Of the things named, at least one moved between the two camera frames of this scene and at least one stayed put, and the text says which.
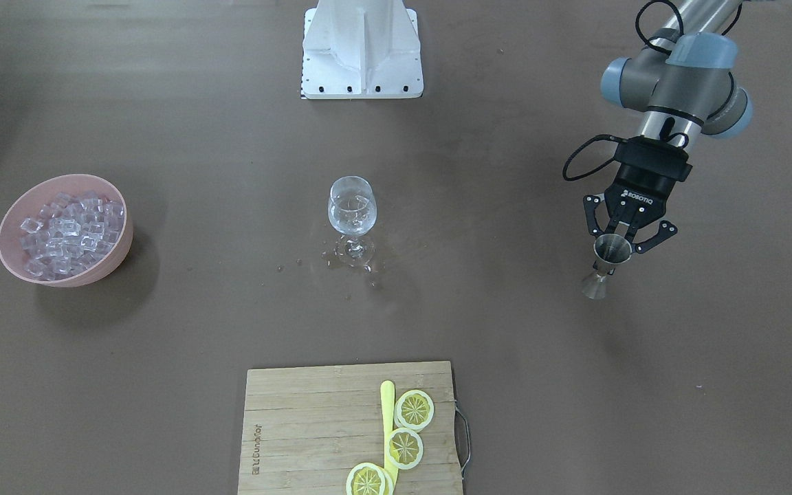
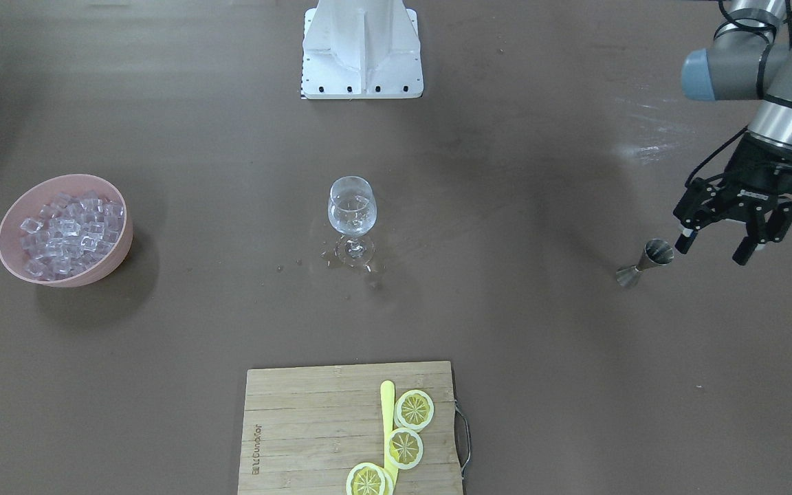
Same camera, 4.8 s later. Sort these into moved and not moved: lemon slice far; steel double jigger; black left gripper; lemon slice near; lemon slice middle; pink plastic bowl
Moved: steel double jigger; black left gripper
Not moved: lemon slice far; lemon slice middle; lemon slice near; pink plastic bowl
